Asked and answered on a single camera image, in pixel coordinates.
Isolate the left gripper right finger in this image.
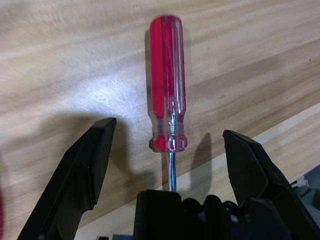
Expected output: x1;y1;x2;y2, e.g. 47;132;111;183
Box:
222;129;317;240

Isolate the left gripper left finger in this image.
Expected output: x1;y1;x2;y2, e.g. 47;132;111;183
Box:
17;117;117;240

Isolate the red handled screwdriver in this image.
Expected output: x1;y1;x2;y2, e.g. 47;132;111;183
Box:
148;14;188;193

